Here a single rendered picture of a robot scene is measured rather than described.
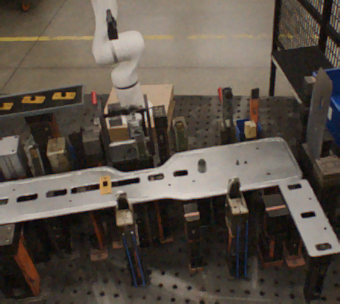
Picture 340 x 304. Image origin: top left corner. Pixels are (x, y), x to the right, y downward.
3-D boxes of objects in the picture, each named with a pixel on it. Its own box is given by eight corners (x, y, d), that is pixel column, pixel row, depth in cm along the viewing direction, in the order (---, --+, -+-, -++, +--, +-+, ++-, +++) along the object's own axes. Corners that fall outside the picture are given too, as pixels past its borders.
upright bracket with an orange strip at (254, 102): (247, 187, 188) (251, 90, 156) (247, 185, 190) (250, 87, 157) (254, 185, 189) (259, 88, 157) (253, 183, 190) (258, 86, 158)
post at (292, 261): (288, 267, 158) (297, 216, 139) (278, 242, 166) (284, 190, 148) (306, 264, 158) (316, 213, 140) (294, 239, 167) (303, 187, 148)
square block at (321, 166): (310, 242, 165) (323, 175, 142) (302, 226, 171) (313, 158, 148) (331, 239, 165) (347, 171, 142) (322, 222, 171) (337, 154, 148)
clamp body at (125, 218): (127, 291, 157) (110, 230, 134) (124, 261, 166) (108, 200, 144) (152, 286, 157) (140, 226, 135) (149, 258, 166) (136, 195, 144)
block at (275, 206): (260, 270, 158) (265, 220, 140) (252, 244, 167) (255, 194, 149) (287, 265, 159) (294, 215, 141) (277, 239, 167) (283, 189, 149)
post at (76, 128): (88, 205, 188) (66, 133, 163) (88, 196, 192) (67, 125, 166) (100, 204, 189) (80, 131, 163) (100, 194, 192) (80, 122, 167)
